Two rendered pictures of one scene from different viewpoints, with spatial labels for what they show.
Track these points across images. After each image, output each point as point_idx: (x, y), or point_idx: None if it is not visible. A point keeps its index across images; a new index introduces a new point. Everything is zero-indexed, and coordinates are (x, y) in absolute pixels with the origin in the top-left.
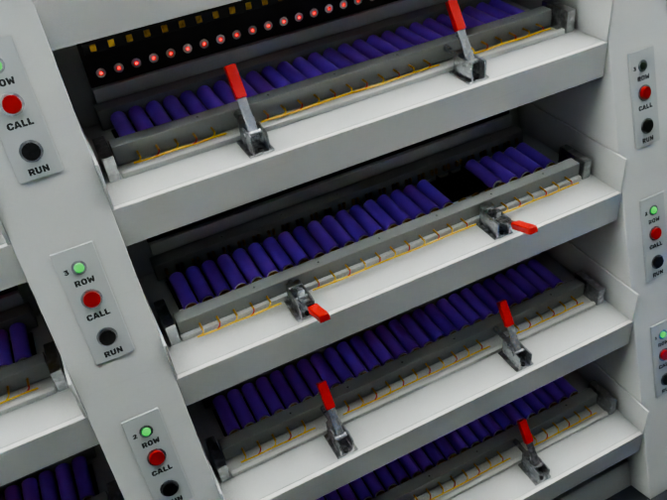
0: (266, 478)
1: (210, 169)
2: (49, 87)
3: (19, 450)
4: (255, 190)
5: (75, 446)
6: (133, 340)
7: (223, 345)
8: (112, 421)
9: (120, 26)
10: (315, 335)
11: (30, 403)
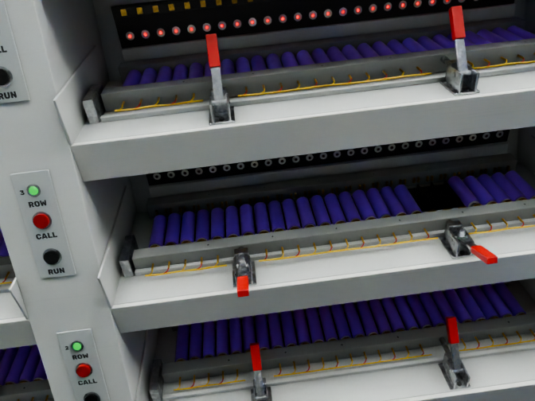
0: None
1: (171, 127)
2: (24, 21)
3: None
4: (210, 157)
5: (21, 340)
6: (76, 266)
7: (163, 290)
8: (49, 328)
9: None
10: (247, 303)
11: (1, 293)
